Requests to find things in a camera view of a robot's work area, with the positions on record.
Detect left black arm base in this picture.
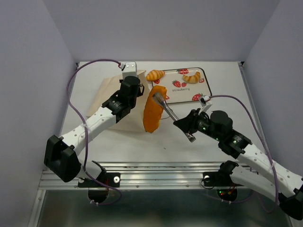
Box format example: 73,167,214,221
78,172,122,206

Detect aluminium mounting rail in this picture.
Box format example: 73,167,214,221
39,161,289,191

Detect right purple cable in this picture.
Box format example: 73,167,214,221
205,95,280,213

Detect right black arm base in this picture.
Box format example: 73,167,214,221
200,171,240,203

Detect strawberry print tray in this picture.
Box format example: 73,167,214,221
151,67,212,104

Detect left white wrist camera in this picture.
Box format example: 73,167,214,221
122,61,137,79

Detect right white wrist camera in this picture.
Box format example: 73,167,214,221
198,95,212,112

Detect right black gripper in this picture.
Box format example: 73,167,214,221
172,108,222,141

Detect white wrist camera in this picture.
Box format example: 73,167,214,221
198,95,212,112
122,61,137,79

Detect fake croissant bread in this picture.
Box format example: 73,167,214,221
146,70,165,81
182,71,201,84

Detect beige paper bag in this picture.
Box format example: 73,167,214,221
86,70,150,132

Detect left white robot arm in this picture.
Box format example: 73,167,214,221
44,76,144,183

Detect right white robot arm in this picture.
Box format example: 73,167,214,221
173,109,303,220

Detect metal tongs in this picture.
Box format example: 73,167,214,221
152,92,196,142

